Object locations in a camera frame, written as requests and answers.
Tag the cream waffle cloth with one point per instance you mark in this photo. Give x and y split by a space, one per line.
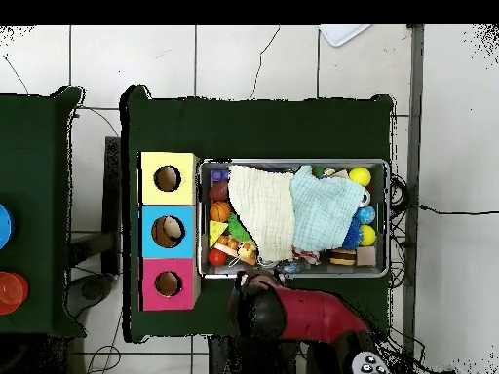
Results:
261 210

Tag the mint waffle cloth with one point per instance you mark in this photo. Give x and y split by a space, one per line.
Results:
323 210

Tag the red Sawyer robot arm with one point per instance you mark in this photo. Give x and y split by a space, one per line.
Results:
312 311

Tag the wooden box with three holes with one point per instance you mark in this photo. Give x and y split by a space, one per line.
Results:
156 265

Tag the orange toy basketball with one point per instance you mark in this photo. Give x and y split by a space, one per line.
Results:
220 211

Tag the brown toy football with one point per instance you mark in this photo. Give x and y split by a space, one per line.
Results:
218 191

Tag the dark green tablecloth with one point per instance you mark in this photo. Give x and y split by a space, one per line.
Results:
35 156
253 128

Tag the toy burger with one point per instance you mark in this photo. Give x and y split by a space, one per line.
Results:
343 257

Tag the blue spiky pom ball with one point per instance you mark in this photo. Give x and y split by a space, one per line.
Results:
353 233

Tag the yellow ball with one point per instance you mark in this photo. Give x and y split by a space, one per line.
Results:
360 176
368 235

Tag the blue globe ball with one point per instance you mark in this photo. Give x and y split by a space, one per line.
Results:
365 214

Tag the wooden block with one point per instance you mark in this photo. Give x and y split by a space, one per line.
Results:
366 256

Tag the white tray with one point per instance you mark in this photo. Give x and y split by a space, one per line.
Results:
341 33

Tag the blue disc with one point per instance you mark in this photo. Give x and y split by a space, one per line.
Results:
4 226

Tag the red disc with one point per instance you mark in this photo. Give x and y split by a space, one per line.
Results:
11 292

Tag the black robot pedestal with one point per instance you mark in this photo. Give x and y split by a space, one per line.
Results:
249 358

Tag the grey floor rail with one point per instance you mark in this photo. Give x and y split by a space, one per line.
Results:
414 117

